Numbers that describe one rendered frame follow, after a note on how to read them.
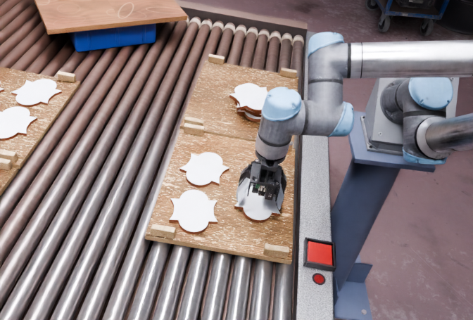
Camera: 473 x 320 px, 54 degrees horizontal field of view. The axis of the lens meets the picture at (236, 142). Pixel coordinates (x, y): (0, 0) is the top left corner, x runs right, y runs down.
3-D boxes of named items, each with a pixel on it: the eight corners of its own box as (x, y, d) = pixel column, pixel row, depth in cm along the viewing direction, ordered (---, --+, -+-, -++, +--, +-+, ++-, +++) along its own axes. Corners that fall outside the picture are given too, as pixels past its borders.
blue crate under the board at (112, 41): (133, 8, 201) (132, -15, 194) (158, 43, 181) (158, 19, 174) (57, 15, 188) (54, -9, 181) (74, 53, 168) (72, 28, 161)
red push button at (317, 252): (330, 248, 116) (331, 245, 116) (331, 269, 112) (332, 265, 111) (306, 244, 117) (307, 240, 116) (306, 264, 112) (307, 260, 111)
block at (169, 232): (176, 233, 111) (177, 226, 109) (174, 240, 110) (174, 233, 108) (151, 229, 111) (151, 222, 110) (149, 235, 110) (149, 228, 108)
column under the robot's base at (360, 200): (357, 250, 234) (425, 111, 178) (371, 322, 205) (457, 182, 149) (283, 242, 232) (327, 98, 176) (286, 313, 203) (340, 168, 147)
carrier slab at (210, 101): (298, 80, 174) (298, 77, 173) (292, 151, 142) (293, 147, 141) (205, 62, 175) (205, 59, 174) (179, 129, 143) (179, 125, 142)
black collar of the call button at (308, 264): (333, 246, 117) (335, 242, 116) (334, 272, 111) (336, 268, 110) (303, 240, 117) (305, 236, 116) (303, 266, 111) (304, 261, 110)
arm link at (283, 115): (309, 108, 94) (267, 106, 92) (298, 148, 101) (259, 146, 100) (303, 85, 99) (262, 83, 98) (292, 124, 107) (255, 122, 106)
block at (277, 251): (287, 253, 111) (289, 246, 109) (287, 259, 110) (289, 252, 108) (262, 249, 111) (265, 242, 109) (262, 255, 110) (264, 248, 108)
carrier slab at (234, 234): (294, 152, 142) (295, 148, 141) (291, 264, 111) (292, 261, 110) (180, 132, 142) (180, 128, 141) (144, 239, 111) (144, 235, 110)
